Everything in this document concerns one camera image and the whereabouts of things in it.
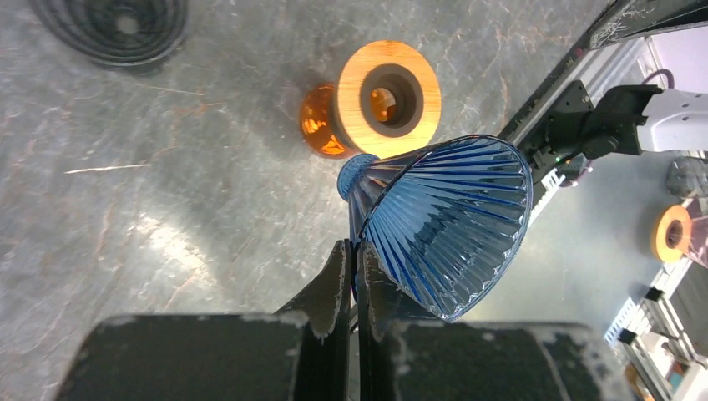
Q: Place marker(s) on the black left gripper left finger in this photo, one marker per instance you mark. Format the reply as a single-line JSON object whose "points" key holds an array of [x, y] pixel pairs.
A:
{"points": [[299, 352]]}

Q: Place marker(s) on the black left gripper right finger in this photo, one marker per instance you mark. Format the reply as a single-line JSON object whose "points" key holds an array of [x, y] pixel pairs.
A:
{"points": [[407, 353]]}

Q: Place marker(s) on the blue plastic dripper cone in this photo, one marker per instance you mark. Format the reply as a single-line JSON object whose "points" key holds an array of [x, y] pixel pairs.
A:
{"points": [[445, 220]]}

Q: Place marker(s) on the wooden ring dripper holder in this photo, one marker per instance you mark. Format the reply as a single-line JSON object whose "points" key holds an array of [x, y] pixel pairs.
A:
{"points": [[387, 99]]}

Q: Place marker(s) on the orange glass carafe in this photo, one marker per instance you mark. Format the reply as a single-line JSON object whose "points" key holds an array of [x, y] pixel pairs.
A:
{"points": [[318, 124]]}

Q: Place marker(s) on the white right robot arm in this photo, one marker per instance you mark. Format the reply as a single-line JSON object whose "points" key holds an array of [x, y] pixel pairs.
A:
{"points": [[633, 119]]}

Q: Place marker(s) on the smoky glass dripper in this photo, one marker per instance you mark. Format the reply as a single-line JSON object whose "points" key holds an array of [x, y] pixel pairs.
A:
{"points": [[127, 35]]}

